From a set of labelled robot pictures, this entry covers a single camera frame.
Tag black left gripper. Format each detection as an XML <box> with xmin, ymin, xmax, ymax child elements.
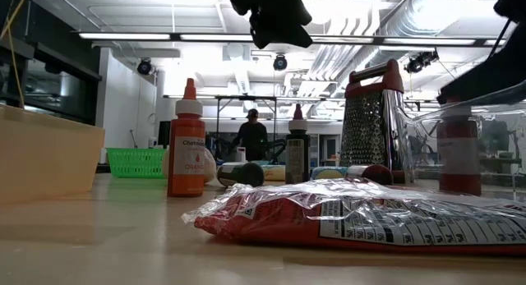
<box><xmin>217</xmin><ymin>0</ymin><xmax>313</xmax><ymax>50</ymax></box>

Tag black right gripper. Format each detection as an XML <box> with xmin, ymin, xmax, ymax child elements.
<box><xmin>436</xmin><ymin>0</ymin><xmax>526</xmax><ymax>106</ymax></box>

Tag red food colouring bottle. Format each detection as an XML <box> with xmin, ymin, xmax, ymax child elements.
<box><xmin>436</xmin><ymin>96</ymin><xmax>483</xmax><ymax>197</ymax></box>

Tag purple food colouring bottle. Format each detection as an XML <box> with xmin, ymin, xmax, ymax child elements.
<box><xmin>284</xmin><ymin>103</ymin><xmax>312</xmax><ymax>186</ymax></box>

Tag green food colouring bottle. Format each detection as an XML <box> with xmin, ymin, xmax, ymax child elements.
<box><xmin>215</xmin><ymin>161</ymin><xmax>266</xmax><ymax>189</ymax></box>

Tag orange food colouring bottle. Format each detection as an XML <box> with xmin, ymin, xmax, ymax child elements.
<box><xmin>166</xmin><ymin>77</ymin><xmax>207</xmax><ymax>199</ymax></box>

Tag blue doughnut white drizzle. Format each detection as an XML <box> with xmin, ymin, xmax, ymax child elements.
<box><xmin>310</xmin><ymin>166</ymin><xmax>351</xmax><ymax>181</ymax></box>

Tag red snack packet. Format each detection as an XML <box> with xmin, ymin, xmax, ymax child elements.
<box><xmin>180</xmin><ymin>177</ymin><xmax>526</xmax><ymax>258</ymax></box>

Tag clear plastic bin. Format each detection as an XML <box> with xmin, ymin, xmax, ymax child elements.
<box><xmin>400</xmin><ymin>80</ymin><xmax>526</xmax><ymax>204</ymax></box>

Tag person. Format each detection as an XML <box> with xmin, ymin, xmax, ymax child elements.
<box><xmin>231</xmin><ymin>108</ymin><xmax>270</xmax><ymax>163</ymax></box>

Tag metal box grater red trim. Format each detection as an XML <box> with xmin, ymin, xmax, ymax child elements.
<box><xmin>335</xmin><ymin>57</ymin><xmax>413</xmax><ymax>185</ymax></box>

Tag green plastic basket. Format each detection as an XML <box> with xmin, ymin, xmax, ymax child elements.
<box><xmin>105</xmin><ymin>147</ymin><xmax>168</xmax><ymax>180</ymax></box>

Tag orange cutting mat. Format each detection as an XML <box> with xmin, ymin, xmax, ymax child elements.
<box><xmin>0</xmin><ymin>103</ymin><xmax>106</xmax><ymax>206</ymax></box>

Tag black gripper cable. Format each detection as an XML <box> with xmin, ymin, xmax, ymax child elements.
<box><xmin>487</xmin><ymin>18</ymin><xmax>515</xmax><ymax>59</ymax></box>

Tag black metal background frame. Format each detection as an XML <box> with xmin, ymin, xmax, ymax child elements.
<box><xmin>212</xmin><ymin>94</ymin><xmax>279</xmax><ymax>154</ymax></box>

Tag yellow cable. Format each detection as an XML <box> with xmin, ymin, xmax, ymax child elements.
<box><xmin>0</xmin><ymin>0</ymin><xmax>30</xmax><ymax>110</ymax></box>

